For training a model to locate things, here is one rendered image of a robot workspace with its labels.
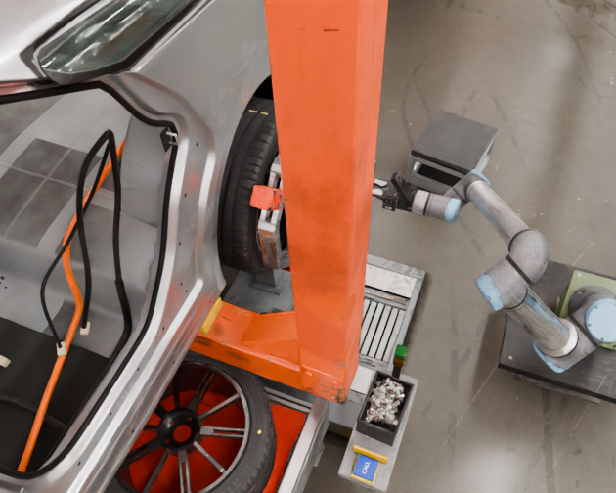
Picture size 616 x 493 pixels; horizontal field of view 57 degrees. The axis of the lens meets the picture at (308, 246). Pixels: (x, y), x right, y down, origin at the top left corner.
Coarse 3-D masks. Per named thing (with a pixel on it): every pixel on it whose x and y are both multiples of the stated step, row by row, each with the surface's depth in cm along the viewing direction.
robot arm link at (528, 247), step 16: (464, 176) 224; (480, 176) 219; (464, 192) 221; (480, 192) 210; (480, 208) 206; (496, 208) 197; (496, 224) 193; (512, 224) 186; (512, 240) 179; (528, 240) 174; (544, 240) 175; (512, 256) 174; (528, 256) 171; (544, 256) 172; (528, 272) 171
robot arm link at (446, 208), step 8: (432, 200) 214; (440, 200) 214; (448, 200) 213; (456, 200) 214; (424, 208) 215; (432, 208) 214; (440, 208) 213; (448, 208) 212; (456, 208) 212; (432, 216) 216; (440, 216) 214; (448, 216) 213; (456, 216) 216
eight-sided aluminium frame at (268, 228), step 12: (276, 168) 190; (276, 180) 193; (264, 216) 193; (276, 216) 192; (264, 228) 193; (276, 228) 193; (264, 240) 199; (276, 240) 198; (264, 252) 205; (276, 252) 202; (264, 264) 211; (276, 264) 208; (288, 264) 221
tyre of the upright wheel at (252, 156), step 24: (240, 120) 196; (264, 120) 196; (240, 144) 191; (264, 144) 189; (240, 168) 188; (264, 168) 191; (240, 192) 188; (240, 216) 190; (240, 240) 195; (240, 264) 207
